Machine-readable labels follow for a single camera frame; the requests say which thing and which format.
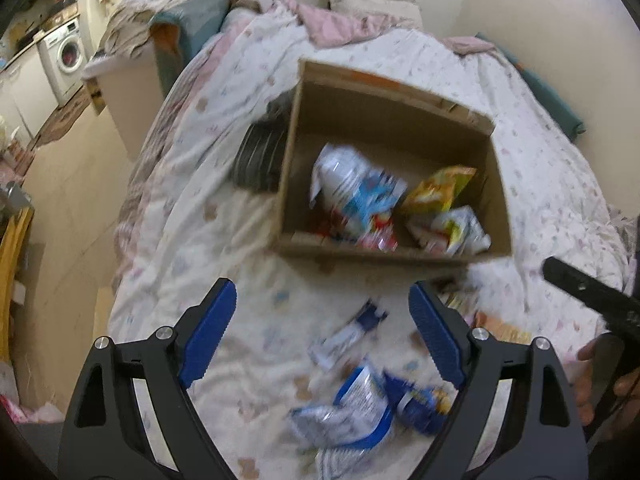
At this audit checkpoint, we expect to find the silver grey snack bag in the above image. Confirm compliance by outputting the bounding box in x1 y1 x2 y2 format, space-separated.
406 206 491 257

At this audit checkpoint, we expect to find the golden yellow chip bag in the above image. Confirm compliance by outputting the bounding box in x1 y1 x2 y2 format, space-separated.
399 165 476 214

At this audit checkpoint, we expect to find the white blue snack bag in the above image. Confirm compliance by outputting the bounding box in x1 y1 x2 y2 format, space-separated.
309 143 408 235

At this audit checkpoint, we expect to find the blue cartoon snack bag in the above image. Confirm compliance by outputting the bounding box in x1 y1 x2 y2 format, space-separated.
383 372 452 437

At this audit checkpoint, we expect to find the pink blanket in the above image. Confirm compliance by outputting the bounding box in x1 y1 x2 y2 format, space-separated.
234 0 497 57

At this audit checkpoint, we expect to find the right hand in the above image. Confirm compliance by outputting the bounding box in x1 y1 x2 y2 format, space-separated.
572 331 640 426

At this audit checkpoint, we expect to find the beige pillow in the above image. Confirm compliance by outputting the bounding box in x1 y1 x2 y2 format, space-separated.
329 0 423 30

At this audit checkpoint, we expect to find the white washing machine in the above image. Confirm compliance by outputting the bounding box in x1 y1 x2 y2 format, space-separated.
38 18 87 107

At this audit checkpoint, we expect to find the red snack packet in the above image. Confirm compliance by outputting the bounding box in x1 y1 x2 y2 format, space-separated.
310 209 398 252

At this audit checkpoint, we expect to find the grey striped garment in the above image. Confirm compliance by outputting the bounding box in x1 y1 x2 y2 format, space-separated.
230 88 295 193

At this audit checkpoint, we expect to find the blue white chip bag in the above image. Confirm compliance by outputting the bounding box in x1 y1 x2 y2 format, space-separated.
288 361 394 451

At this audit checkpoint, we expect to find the brown cardboard box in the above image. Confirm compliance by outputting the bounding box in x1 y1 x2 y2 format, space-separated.
272 60 512 266

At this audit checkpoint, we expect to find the teal folded blanket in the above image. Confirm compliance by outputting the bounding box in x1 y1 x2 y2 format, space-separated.
149 0 230 96

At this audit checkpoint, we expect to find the white patterned bed quilt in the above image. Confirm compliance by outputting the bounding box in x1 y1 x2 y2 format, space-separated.
108 3 628 479

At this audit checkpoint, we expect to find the small blue white wrapper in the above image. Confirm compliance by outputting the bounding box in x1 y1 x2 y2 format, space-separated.
308 299 388 370

